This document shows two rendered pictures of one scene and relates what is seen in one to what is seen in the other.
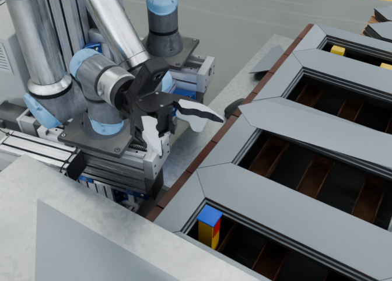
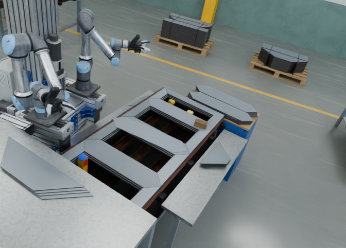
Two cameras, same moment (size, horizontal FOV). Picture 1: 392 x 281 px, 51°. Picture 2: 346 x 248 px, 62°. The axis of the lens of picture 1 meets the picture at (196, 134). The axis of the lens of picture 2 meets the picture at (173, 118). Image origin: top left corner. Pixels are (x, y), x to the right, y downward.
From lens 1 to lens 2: 104 cm
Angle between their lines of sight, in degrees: 10
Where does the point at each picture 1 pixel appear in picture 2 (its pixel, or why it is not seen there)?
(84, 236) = (24, 151)
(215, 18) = (133, 78)
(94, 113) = (35, 104)
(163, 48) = (81, 87)
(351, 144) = (156, 139)
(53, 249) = (11, 153)
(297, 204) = (122, 158)
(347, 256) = (135, 178)
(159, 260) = (52, 162)
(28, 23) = (18, 69)
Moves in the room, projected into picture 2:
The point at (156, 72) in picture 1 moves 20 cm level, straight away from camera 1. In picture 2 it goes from (54, 91) to (61, 74)
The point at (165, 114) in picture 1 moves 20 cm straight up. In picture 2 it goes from (56, 105) to (54, 74)
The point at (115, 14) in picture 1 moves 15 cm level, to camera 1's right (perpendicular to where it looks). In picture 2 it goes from (51, 71) to (74, 74)
